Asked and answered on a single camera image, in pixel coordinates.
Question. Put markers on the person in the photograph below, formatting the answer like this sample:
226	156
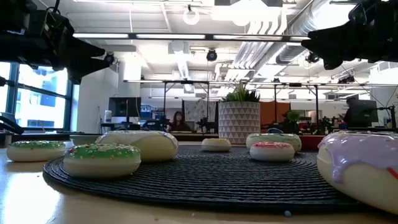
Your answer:
178	123
345	117

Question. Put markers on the tiny blue bead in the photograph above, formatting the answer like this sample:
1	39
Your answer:
287	213

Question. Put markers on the orange office partition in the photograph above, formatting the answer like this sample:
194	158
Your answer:
270	112

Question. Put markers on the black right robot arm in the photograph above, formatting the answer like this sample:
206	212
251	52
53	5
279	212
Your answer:
393	31

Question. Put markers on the small green background plant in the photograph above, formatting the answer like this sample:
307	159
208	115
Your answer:
293	115

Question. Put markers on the silver ceiling air duct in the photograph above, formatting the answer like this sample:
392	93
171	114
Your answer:
306	21

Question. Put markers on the long white light bar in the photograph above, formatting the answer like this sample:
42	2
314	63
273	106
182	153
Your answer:
171	36

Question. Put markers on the small yellow frosted donut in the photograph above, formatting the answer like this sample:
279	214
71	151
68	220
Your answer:
216	146

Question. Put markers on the black ceiling spotlight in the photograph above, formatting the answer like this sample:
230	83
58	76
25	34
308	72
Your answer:
109	58
311	58
211	56

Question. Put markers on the blue round object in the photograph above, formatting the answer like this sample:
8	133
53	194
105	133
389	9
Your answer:
275	130

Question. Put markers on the black computer monitor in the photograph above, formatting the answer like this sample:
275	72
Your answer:
124	107
367	113

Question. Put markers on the large office window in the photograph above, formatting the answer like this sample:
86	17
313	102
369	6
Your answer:
40	102

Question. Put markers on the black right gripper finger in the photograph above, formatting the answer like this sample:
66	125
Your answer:
334	62
329	40

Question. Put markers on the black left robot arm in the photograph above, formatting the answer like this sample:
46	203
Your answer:
12	43

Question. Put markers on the round black woven placemat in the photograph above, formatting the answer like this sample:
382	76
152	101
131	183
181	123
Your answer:
217	177

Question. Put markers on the black background rig frame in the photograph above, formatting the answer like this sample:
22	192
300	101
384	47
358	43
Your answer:
186	82

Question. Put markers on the large white frosted donut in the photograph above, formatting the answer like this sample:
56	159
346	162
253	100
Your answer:
155	149

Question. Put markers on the large pale green frosted donut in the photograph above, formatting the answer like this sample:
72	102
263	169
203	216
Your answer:
289	141

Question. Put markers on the potted plant in white pot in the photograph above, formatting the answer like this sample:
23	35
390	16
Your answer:
239	123

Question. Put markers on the black aluminium table frame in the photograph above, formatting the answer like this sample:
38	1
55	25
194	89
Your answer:
40	135

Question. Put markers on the small green sprinkled donut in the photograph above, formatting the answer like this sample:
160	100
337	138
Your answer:
102	165
35	154

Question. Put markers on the black background robot arm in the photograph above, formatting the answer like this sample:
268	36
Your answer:
203	123
325	124
155	124

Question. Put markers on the black slanted metal bar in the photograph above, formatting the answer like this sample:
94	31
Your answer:
9	124

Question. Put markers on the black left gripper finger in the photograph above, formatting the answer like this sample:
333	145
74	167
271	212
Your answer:
84	70
85	49

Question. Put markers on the white jug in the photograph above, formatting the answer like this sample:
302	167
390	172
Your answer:
108	116

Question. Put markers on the small pink sprinkled donut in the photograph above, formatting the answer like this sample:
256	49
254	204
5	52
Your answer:
272	154

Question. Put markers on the small lilac pink frosted donut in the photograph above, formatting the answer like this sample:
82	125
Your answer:
357	174

